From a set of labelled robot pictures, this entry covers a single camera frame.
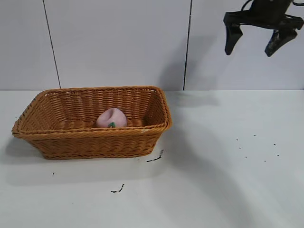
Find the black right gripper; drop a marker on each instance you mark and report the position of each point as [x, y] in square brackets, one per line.
[266, 14]

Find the brown wicker basket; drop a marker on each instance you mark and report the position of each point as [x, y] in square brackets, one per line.
[95, 140]

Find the pink peach with green mark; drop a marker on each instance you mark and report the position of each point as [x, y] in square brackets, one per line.
[111, 118]

